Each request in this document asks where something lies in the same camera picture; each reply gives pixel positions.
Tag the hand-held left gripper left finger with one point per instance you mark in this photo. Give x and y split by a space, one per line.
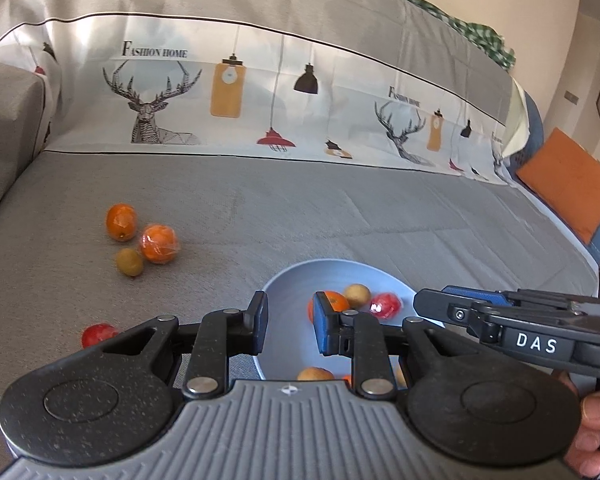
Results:
259 315

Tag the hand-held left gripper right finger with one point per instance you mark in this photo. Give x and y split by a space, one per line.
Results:
324 325

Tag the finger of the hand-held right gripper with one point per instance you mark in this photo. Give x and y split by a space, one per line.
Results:
480 294
450 310

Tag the orange mandarin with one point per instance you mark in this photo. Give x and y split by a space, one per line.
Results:
337 301
347 380
121 221

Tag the blue plate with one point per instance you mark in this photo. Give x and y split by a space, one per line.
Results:
295 290

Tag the yellow-green round fruit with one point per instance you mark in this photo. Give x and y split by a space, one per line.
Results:
129 262
356 294

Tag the brown fruit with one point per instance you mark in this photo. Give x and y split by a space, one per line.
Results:
315 374

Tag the red fruit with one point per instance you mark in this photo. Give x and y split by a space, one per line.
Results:
99 335
385 306

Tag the plastic-wrapped mandarin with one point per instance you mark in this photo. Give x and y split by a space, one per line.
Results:
159 243

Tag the orange cushion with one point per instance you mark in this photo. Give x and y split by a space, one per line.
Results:
570 185

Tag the blue cushion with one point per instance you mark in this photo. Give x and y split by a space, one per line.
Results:
532 125

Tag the green checked cloth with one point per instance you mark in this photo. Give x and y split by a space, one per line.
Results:
485 40

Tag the grey sofa armrest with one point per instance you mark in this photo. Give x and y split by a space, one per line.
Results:
5 150

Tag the wall switch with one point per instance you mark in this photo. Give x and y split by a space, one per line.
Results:
571 97

